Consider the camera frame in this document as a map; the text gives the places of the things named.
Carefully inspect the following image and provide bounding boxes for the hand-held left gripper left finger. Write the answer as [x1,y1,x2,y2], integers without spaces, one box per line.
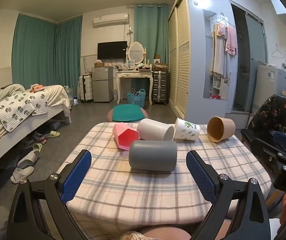
[7,149,92,240]

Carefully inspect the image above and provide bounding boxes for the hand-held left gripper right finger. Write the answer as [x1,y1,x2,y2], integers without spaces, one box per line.
[186,150,271,240]

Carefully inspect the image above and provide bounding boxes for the grey cup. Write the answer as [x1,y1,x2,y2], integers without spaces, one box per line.
[129,140,178,172]

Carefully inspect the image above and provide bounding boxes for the tan cup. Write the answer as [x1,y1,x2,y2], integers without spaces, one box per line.
[207,116,236,143]

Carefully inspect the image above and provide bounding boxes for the white cup with leaf print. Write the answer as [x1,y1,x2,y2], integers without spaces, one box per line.
[173,117,200,141]

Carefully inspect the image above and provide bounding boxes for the pink cup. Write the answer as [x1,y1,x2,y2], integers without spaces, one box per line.
[112,123,140,151]

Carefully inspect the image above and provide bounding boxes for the plain white cup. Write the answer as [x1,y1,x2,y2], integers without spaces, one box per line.
[136,118,175,141]

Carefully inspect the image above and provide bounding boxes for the black floral chair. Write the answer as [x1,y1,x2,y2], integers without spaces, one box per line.
[247,94,286,157]

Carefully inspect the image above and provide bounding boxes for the white slipper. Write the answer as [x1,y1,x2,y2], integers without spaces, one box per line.
[10,166,35,184]
[16,149,41,169]

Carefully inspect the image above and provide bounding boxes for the plaid tablecloth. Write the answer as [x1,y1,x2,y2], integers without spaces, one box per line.
[55,122,280,230]

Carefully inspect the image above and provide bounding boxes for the white washing machine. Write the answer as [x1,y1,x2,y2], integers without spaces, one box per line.
[252,64,286,121]

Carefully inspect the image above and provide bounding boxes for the white bed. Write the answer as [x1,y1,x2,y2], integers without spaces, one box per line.
[0,84,72,178]

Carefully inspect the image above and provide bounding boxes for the person's leg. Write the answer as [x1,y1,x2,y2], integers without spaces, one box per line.
[120,226,192,240]

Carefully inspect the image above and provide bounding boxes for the glass bathroom door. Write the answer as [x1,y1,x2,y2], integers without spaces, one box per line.
[245,12,269,111]

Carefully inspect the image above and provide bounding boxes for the large water bottle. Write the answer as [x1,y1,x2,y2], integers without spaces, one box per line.
[64,85,74,106]

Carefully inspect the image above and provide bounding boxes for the green seat cushion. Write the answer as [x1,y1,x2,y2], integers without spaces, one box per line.
[112,104,146,123]

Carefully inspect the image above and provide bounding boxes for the beige blanket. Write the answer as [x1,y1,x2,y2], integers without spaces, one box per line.
[0,84,71,153]

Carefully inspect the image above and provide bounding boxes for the white suitcase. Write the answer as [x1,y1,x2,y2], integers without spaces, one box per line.
[79,74,94,103]

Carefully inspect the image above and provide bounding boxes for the leaf print quilt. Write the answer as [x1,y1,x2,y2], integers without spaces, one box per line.
[0,92,49,132]

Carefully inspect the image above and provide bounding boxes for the white hanging towel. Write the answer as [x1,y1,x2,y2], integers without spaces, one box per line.
[211,22,230,77]

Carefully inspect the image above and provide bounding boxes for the small grey fridge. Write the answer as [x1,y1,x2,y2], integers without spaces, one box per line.
[91,67,114,103]

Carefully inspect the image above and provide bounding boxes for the orange clothing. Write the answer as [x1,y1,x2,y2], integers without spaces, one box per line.
[30,83,45,93]

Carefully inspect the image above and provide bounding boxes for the teal laundry basket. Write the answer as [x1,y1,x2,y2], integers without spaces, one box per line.
[127,88,146,106]

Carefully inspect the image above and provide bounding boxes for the dark ribbed suitcase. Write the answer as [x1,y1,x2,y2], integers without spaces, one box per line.
[152,70,169,105]

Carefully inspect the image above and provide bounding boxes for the pink hanging towel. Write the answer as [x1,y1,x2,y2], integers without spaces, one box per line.
[224,26,238,56]

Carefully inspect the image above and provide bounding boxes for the grey-green bedding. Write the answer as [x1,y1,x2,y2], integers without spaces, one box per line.
[0,84,26,105]

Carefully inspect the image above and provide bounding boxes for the cream sliding-door wardrobe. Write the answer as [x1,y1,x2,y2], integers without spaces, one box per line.
[167,0,233,121]

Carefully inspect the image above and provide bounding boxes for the white dressing table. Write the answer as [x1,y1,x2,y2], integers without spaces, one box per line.
[116,69,154,106]

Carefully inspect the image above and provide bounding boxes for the cardboard boxes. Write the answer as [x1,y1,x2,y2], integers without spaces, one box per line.
[153,54,168,72]

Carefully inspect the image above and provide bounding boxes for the teal curtain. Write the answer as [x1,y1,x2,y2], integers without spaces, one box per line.
[54,16,83,87]
[133,4,170,66]
[12,14,56,88]

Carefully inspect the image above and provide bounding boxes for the black television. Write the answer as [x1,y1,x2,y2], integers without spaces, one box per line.
[97,41,128,60]

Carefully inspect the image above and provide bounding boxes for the oval vanity mirror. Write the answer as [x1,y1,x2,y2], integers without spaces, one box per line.
[126,41,147,67]

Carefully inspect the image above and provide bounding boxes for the white air conditioner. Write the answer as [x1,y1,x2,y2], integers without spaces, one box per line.
[93,13,130,28]

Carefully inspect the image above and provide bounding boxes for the white wire hanger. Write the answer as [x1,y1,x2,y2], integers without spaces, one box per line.
[271,43,286,60]

